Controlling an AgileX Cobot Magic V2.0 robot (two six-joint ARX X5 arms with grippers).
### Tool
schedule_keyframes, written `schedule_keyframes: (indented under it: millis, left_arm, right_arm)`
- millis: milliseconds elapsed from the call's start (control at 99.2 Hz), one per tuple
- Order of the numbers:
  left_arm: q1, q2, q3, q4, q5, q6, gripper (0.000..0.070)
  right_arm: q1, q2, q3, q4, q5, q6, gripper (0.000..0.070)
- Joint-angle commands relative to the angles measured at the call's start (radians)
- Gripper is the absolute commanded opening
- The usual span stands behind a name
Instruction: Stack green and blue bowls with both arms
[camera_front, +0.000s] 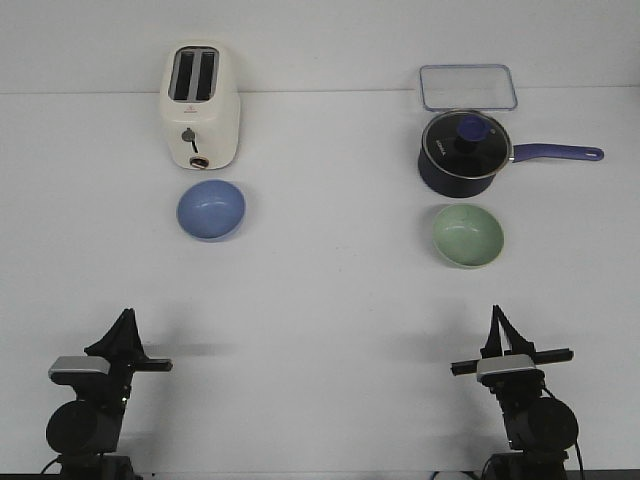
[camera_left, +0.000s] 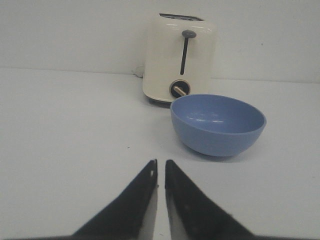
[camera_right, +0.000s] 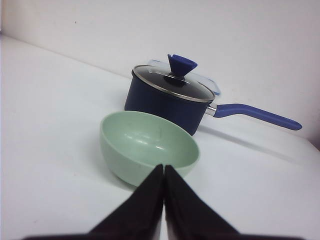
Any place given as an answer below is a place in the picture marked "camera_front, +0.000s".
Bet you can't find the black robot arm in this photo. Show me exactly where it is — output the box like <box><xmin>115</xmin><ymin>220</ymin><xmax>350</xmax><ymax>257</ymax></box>
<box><xmin>450</xmin><ymin>305</ymin><xmax>579</xmax><ymax>479</ymax></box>
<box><xmin>46</xmin><ymin>308</ymin><xmax>173</xmax><ymax>479</ymax></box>

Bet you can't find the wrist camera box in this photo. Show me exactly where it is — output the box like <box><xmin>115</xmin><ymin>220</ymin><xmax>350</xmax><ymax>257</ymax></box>
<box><xmin>48</xmin><ymin>356</ymin><xmax>110</xmax><ymax>386</ymax></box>
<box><xmin>476</xmin><ymin>354</ymin><xmax>536</xmax><ymax>383</ymax></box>

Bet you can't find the green bowl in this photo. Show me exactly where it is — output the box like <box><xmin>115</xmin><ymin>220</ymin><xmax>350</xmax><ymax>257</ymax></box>
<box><xmin>432</xmin><ymin>204</ymin><xmax>505</xmax><ymax>269</ymax></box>

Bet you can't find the glass pot lid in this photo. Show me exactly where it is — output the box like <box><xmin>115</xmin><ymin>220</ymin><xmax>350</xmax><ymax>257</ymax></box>
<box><xmin>422</xmin><ymin>110</ymin><xmax>512</xmax><ymax>176</ymax></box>

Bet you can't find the blue bowl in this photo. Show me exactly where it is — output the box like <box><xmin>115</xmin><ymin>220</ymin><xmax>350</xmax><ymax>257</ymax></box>
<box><xmin>176</xmin><ymin>179</ymin><xmax>246</xmax><ymax>242</ymax></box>

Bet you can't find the cream two-slot toaster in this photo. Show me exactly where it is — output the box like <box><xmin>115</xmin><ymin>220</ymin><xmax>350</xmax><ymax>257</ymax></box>
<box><xmin>159</xmin><ymin>41</ymin><xmax>241</xmax><ymax>170</ymax></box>

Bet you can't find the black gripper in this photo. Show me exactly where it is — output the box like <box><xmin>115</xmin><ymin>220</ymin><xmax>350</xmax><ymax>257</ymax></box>
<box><xmin>84</xmin><ymin>308</ymin><xmax>173</xmax><ymax>395</ymax></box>
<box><xmin>450</xmin><ymin>305</ymin><xmax>573</xmax><ymax>395</ymax></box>

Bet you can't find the dark blue saucepan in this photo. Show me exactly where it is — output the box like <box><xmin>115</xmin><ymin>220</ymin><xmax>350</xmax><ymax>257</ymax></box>
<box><xmin>418</xmin><ymin>143</ymin><xmax>604</xmax><ymax>198</ymax></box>

